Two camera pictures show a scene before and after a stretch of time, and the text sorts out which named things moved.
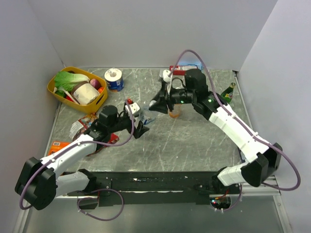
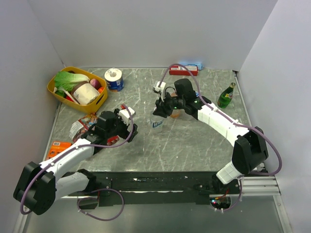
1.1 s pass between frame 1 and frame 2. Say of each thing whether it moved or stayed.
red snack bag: stayed
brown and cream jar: stayed
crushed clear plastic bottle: moved
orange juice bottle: stayed
